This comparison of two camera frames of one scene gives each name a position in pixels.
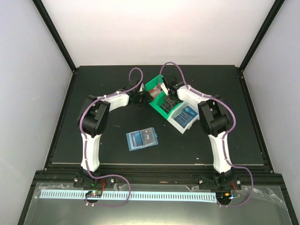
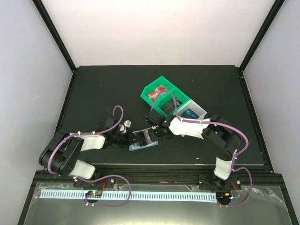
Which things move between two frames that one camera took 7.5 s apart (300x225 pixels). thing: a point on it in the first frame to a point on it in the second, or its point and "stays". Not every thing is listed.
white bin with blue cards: x=182 y=117 stays
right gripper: x=170 y=101 to x=153 y=137
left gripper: x=147 y=99 to x=129 y=138
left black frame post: x=56 y=34 stays
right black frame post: x=261 y=34 stays
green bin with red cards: x=156 y=89 stays
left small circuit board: x=94 y=193 stays
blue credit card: x=138 y=138 to x=131 y=146
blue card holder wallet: x=140 y=139 stays
